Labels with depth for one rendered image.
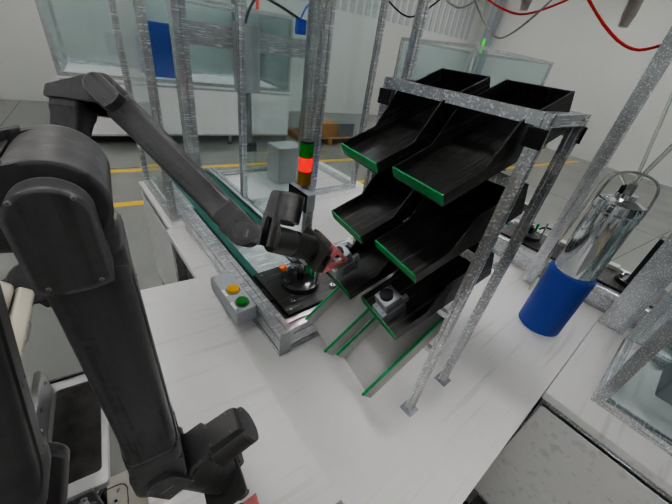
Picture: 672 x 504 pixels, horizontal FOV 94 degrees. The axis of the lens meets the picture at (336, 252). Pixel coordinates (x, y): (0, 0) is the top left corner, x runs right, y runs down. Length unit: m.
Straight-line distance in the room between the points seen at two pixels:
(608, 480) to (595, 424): 0.17
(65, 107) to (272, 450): 0.86
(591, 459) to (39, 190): 1.41
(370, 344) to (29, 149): 0.78
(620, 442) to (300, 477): 0.93
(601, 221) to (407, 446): 0.92
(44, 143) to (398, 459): 0.90
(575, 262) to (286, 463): 1.11
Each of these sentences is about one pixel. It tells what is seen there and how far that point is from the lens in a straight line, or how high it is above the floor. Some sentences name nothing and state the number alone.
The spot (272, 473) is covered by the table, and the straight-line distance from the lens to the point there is 0.90.
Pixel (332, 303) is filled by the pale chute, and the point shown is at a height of 1.05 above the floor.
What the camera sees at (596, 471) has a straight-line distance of 1.43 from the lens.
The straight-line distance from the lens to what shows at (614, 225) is 1.32.
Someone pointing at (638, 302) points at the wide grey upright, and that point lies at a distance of 1.74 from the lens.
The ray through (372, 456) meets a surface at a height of 0.86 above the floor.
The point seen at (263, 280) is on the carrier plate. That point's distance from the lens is 1.15.
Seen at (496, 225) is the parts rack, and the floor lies 1.47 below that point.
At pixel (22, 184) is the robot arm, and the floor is 1.62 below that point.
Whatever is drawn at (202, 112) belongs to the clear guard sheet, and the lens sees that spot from 2.20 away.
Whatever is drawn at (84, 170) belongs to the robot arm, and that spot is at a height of 1.62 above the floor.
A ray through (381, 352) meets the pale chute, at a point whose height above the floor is 1.06.
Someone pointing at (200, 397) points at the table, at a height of 0.86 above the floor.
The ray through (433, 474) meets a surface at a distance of 0.97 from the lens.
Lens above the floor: 1.70
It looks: 33 degrees down
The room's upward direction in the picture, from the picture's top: 9 degrees clockwise
